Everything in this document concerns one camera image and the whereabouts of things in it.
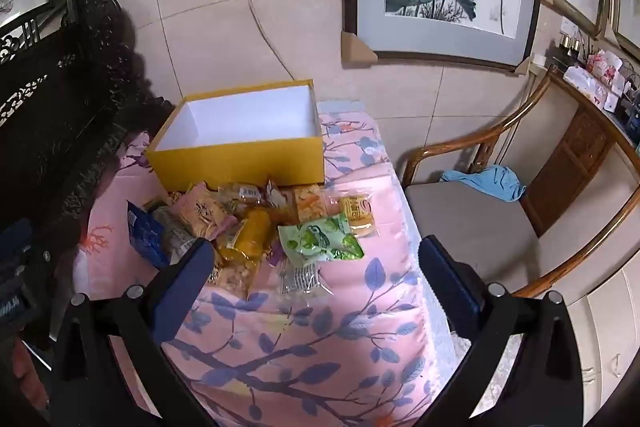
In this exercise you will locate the clear silver snack packet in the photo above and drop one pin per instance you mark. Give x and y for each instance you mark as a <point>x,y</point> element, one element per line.
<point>300,279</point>

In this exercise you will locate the yellow snack packet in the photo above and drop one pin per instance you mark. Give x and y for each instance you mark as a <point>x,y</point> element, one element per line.
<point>247,232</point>

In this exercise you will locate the clear packet of beige biscuits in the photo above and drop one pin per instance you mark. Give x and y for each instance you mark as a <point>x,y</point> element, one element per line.
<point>230,274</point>

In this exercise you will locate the blue snack packet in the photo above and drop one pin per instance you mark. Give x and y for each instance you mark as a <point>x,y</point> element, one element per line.
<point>145,237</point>

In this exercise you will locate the dark carved wooden furniture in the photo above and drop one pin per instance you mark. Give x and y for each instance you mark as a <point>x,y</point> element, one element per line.
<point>60,122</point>

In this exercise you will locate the floral tissue pack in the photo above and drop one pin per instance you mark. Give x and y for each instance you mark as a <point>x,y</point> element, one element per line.
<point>585,84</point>
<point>605,64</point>

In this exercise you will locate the peach printed snack packet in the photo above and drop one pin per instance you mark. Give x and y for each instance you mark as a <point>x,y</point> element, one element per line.
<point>200,212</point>

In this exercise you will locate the cardboard corner protector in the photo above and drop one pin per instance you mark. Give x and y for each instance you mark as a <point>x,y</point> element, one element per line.
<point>522,66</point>
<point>356,52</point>

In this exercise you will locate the pink floral tablecloth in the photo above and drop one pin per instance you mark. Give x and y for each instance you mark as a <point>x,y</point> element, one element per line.
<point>320,347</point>

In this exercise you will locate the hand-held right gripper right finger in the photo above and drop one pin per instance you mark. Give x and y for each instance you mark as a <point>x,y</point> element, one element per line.
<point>450,287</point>

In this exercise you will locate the yellow cardboard box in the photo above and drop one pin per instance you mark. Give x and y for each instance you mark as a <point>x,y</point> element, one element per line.
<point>235,167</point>

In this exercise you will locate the light blue cloth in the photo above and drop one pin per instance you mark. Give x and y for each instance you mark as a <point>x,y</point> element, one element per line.
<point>490,184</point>

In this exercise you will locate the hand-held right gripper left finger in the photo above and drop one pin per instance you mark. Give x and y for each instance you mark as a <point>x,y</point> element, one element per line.
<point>182,292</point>

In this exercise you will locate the clear yellowish candy packet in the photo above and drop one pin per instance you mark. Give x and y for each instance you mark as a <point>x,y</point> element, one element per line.
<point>240,193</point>

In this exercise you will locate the orange square snack packet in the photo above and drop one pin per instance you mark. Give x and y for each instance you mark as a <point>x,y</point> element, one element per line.
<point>310,202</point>

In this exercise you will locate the grey striped snack packet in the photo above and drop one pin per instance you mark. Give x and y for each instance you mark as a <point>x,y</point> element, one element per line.
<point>176,241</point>

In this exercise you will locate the carved wooden side table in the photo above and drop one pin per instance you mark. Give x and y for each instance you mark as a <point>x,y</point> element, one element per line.
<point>580,147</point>

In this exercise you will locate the small purple white packet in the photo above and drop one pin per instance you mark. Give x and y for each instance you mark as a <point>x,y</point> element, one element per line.
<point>275,194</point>

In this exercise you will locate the wooden armchair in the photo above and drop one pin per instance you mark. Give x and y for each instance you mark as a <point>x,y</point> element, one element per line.
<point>475,227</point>

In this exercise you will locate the green snack packet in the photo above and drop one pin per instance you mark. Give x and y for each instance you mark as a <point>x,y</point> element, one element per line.
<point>320,242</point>

